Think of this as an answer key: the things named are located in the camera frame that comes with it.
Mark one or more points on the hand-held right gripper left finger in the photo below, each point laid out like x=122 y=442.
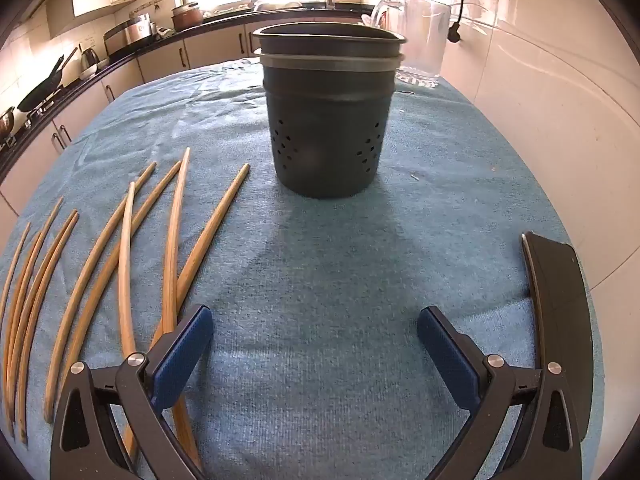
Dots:
x=182 y=355

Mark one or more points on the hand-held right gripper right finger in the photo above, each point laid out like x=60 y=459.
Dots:
x=445 y=355

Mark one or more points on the pale bamboo chopstick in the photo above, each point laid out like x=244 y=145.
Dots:
x=121 y=280

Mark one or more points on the bunch of wooden chopsticks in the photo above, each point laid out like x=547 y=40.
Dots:
x=222 y=209

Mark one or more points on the dark grey perforated utensil holder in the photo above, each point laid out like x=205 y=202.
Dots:
x=325 y=130

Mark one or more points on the black flat board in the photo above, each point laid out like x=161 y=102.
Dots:
x=560 y=300

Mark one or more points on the blue towel table cover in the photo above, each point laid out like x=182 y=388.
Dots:
x=320 y=310

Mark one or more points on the lidded cooking pot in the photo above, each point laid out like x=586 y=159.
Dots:
x=6 y=125

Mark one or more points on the black wok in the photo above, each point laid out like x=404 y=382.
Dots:
x=42 y=92

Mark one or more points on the steel kettle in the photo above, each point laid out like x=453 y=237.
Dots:
x=89 y=62

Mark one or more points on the clear glass mug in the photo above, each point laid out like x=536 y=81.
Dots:
x=425 y=35

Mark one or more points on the silver rice cooker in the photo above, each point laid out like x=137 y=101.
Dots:
x=132 y=32

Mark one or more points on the brown clay pot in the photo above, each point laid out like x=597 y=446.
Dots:
x=187 y=17

